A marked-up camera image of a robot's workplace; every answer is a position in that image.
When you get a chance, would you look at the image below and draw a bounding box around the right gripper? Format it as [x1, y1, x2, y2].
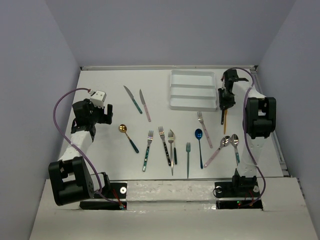
[218, 87, 236, 110]

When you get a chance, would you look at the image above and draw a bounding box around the gold orange knife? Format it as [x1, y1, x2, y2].
[223, 109, 228, 135]

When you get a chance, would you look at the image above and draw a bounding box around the spoon pink handle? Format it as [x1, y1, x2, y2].
[203, 135, 231, 168]

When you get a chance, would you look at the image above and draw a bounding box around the teal handled knife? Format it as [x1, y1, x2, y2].
[123, 85, 143, 114]

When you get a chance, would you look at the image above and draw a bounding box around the pink handled knife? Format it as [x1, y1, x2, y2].
[139, 89, 152, 122]

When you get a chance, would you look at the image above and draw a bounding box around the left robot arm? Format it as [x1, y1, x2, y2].
[48, 98, 113, 206]

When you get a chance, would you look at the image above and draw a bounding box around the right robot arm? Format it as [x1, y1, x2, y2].
[215, 67, 277, 198]

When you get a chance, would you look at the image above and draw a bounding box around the blue spoon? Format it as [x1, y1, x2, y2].
[194, 128, 204, 169]

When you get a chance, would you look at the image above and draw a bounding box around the white cutlery tray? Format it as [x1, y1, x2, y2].
[169, 70, 217, 112]

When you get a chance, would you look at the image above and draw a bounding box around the teal metal fork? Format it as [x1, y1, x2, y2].
[186, 142, 191, 179]

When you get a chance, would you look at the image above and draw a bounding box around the silver fork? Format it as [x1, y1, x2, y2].
[168, 131, 174, 176]

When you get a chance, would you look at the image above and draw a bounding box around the white front board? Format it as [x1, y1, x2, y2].
[28, 177, 320, 240]

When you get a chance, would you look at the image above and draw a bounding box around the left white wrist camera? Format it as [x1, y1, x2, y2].
[89, 90, 107, 109]

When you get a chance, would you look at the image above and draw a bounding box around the fork pink handle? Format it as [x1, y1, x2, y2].
[197, 111, 213, 149]

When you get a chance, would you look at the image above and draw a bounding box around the gold spoon teal handle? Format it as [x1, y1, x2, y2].
[118, 124, 140, 154]

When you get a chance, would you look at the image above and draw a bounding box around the gold knife dark green handle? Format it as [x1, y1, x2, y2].
[170, 129, 178, 165]

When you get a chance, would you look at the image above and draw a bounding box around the fork black patterned handle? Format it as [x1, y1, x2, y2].
[158, 126, 172, 166]

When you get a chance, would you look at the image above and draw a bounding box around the fork teal patterned handle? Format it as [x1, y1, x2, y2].
[142, 130, 154, 172]

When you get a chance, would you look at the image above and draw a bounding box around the metal rear rail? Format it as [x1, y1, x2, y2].
[80, 65, 254, 71]

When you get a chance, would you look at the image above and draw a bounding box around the metal rail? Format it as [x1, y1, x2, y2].
[80, 65, 254, 71]
[249, 67, 291, 177]

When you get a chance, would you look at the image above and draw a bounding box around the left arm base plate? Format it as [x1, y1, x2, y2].
[79, 181, 128, 211]

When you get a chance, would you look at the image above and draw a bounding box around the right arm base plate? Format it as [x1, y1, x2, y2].
[212, 181, 263, 210]

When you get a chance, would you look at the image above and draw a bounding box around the metal right rail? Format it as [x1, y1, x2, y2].
[249, 67, 291, 177]

